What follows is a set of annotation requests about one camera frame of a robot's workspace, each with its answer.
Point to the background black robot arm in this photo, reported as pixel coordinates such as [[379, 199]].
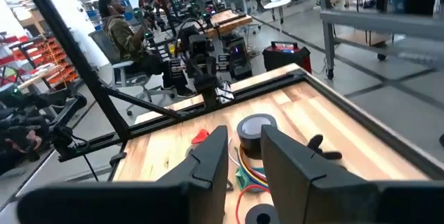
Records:
[[34, 113]]

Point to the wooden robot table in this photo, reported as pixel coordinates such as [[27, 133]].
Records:
[[232, 19]]

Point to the grey office chair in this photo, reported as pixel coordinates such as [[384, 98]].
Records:
[[104, 47]]

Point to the white round stool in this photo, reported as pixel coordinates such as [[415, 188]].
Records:
[[277, 3]]

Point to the black computer tower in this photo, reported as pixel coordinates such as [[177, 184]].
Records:
[[239, 57]]

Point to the black aluminium frame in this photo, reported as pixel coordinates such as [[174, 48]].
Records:
[[69, 50]]

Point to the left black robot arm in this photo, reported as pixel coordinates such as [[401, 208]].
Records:
[[204, 75]]

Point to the black tape roll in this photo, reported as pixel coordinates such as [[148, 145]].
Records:
[[248, 140]]

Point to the clear tape red dispenser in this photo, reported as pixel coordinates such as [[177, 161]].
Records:
[[201, 136]]

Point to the shelf with red bins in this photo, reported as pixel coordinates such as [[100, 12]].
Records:
[[52, 57]]

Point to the red black case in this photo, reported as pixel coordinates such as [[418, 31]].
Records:
[[286, 57]]

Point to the person's hand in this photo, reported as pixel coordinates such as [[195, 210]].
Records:
[[27, 140]]

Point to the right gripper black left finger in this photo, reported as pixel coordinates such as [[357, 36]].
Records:
[[156, 203]]

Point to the grey wheeled cart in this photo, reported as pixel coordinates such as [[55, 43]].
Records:
[[364, 21]]

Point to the person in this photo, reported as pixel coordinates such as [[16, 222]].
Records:
[[121, 36], [143, 1]]

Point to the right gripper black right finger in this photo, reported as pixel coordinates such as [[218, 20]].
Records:
[[329, 199]]

